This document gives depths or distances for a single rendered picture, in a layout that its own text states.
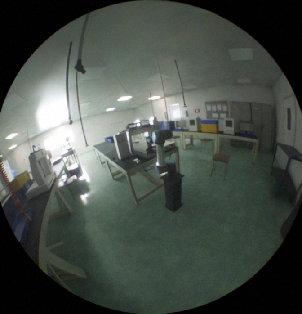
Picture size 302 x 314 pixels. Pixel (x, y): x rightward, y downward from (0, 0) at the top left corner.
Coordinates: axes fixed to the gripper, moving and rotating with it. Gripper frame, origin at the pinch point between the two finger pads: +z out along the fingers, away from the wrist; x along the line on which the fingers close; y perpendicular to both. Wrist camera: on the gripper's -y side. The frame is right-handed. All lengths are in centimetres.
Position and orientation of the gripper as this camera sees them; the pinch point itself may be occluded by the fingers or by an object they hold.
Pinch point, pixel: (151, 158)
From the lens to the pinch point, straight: 163.1
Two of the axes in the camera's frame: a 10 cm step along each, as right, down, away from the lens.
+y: 5.8, 2.0, -7.9
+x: 8.0, -3.3, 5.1
